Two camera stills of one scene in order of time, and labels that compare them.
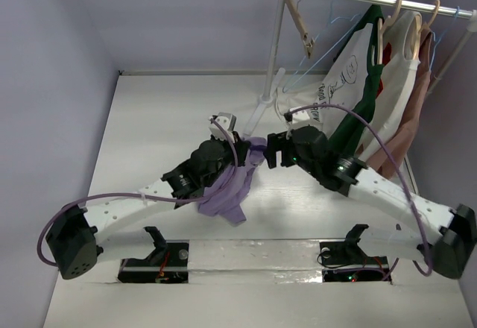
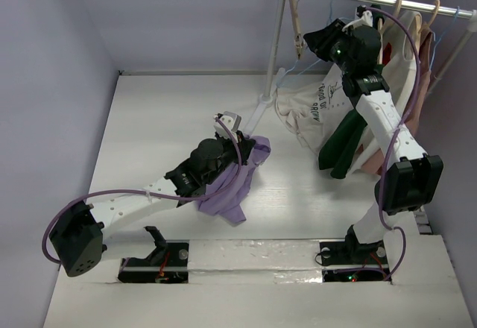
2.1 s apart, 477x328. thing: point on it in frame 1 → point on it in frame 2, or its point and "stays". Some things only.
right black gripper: [276, 147] → [323, 39]
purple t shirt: [224, 194] stays
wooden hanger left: [381, 31] stays
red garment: [386, 57] stays
